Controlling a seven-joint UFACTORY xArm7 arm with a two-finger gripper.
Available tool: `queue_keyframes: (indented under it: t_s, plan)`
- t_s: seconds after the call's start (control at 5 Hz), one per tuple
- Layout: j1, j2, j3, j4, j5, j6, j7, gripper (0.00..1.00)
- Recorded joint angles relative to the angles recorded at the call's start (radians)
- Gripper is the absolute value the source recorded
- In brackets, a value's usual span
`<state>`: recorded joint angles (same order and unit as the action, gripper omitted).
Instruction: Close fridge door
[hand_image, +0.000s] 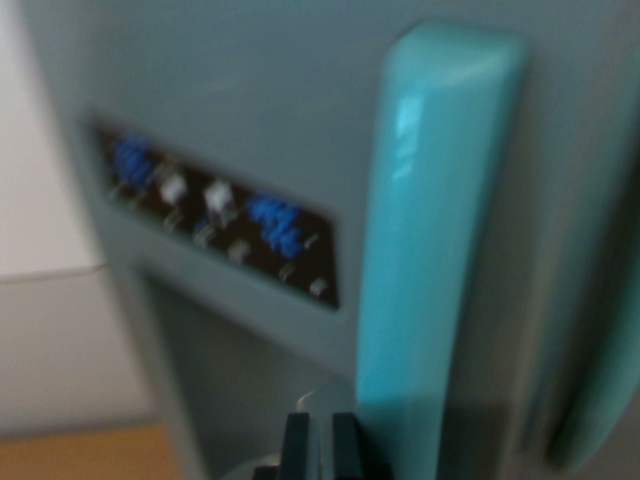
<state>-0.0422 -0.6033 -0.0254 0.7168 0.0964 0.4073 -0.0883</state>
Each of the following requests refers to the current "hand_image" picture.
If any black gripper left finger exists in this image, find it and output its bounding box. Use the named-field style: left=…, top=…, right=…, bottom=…
left=253, top=411, right=312, bottom=480

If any black temperature display panel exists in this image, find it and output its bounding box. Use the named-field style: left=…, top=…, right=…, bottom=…
left=91, top=118, right=342, bottom=312

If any grey fridge door without display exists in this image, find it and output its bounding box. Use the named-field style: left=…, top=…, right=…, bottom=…
left=594, top=0, right=640, bottom=321

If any teal handle of plain door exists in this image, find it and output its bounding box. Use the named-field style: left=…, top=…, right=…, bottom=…
left=543, top=269, right=640, bottom=467

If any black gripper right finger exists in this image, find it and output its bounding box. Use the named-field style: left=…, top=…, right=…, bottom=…
left=331, top=411, right=392, bottom=480

